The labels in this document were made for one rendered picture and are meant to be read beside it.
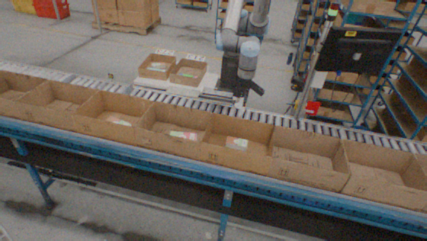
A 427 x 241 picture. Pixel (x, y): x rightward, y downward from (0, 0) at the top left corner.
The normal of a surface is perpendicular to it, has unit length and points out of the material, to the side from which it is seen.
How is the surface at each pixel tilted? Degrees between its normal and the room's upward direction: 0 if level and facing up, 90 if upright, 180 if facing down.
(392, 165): 89
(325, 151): 89
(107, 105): 90
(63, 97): 89
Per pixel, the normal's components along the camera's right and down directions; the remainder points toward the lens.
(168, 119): -0.22, 0.56
